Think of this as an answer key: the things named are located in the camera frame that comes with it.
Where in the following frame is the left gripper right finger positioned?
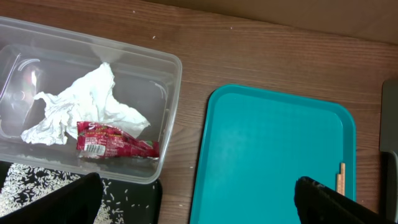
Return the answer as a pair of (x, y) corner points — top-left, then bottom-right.
(294, 176), (392, 224)

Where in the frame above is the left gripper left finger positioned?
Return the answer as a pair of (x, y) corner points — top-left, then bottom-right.
(1, 172), (103, 224)

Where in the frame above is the wooden chopstick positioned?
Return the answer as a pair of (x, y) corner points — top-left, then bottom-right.
(340, 162), (346, 195)
(336, 174), (341, 194)

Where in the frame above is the white rice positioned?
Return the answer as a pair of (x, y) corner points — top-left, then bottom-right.
(0, 163), (150, 224)

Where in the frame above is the red snack wrapper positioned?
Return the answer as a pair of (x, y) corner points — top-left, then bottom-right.
(76, 121), (159, 159)

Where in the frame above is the white napkin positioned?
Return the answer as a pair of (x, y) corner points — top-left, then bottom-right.
(21, 62), (150, 146)

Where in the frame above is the grey dishwasher rack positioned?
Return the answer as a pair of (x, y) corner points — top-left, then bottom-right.
(379, 78), (397, 223)

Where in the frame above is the black plastic tray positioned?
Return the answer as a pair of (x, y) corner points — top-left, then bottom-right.
(0, 160), (164, 224)

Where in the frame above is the teal serving tray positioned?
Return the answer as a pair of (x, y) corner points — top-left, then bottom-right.
(190, 85), (356, 224)

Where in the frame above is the clear plastic bin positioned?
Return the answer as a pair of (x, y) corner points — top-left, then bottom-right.
(1, 17), (182, 184)

